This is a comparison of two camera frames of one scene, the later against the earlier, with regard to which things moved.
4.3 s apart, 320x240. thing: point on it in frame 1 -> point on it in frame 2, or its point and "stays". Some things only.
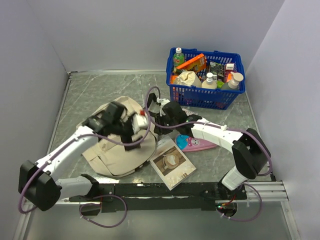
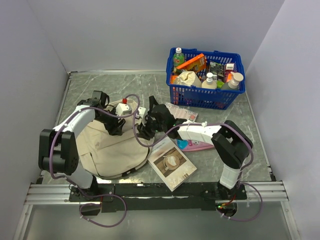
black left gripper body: x=124 y=130 -> x=110 y=121
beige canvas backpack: x=106 y=159 stays
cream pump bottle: x=209 y=83 stays
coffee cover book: x=169 y=162 stays
